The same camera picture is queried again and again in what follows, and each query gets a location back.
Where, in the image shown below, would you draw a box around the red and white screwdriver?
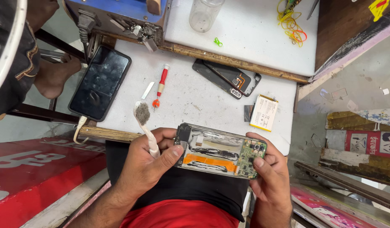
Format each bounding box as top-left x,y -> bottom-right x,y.
152,63 -> 170,112

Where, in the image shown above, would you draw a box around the small flat metal blade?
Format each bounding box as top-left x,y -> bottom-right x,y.
141,81 -> 155,100

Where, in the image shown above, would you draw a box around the brown wooden box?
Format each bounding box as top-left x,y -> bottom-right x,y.
314,0 -> 390,80

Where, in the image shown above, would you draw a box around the white charging cable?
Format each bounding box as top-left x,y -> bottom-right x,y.
73,115 -> 88,145

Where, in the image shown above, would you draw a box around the person's right hand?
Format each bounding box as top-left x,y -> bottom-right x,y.
245,132 -> 292,210

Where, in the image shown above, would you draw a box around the black power plug cable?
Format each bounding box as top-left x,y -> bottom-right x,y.
76,8 -> 102,64

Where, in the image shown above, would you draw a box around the white phone battery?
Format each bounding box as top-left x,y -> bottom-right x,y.
249,94 -> 279,132

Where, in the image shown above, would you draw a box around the person's black shirt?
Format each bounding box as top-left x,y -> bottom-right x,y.
105,140 -> 250,223

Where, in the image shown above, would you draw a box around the bunch of yellow rubber bands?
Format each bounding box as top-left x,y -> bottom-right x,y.
276,0 -> 308,48

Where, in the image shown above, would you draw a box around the black smartphone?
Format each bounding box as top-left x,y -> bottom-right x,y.
68,45 -> 132,123

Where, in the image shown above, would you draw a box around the heap of printed boards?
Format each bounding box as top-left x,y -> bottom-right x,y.
290,109 -> 390,228

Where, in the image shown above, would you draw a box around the person's left hand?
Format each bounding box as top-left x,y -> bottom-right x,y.
117,128 -> 185,197

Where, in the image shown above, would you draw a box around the person's red shorts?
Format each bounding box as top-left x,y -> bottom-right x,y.
120,199 -> 240,228

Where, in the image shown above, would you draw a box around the black metal stool frame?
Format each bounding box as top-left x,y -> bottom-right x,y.
6,28 -> 89,125

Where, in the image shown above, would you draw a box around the red signboard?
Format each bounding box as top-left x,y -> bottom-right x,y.
0,136 -> 107,228

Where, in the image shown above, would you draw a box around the yellow sticker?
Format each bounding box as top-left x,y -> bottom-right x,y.
368,0 -> 390,23

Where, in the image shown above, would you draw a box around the smartphone with circuit board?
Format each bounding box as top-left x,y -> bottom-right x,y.
174,123 -> 268,180

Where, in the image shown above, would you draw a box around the white toothbrush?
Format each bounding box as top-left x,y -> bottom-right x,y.
133,101 -> 161,159

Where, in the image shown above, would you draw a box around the clear plastic jar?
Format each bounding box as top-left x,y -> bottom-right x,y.
189,0 -> 226,34

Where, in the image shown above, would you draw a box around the small black adhesive piece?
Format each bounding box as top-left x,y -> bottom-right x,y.
244,105 -> 254,123

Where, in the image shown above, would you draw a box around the black phone back cover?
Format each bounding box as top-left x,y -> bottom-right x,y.
192,58 -> 262,100

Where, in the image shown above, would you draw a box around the metal tweezers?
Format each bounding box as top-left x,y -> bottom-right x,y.
306,0 -> 320,21

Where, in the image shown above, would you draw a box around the blue screen separator machine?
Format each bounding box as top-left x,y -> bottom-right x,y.
62,0 -> 173,53

